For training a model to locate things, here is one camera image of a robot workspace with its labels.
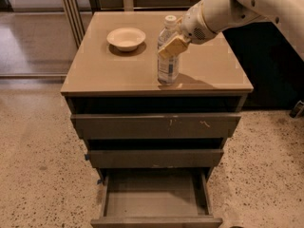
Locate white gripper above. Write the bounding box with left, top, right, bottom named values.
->
left=158, top=0, right=216, bottom=59

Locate clear plastic water bottle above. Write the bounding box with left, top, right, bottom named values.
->
left=158, top=15, right=179, bottom=85

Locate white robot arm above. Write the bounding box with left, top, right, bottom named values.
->
left=158, top=0, right=304, bottom=60

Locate grey top drawer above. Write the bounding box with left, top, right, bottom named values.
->
left=71, top=113, right=240, bottom=140

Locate grey drawer cabinet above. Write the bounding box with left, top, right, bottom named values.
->
left=60, top=10, right=255, bottom=182

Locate grey middle drawer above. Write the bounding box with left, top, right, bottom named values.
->
left=85, top=149, right=223, bottom=169

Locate grey open bottom drawer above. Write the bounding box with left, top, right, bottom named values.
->
left=91, top=168, right=222, bottom=228

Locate white ceramic bowl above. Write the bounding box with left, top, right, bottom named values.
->
left=106, top=28, right=145, bottom=52

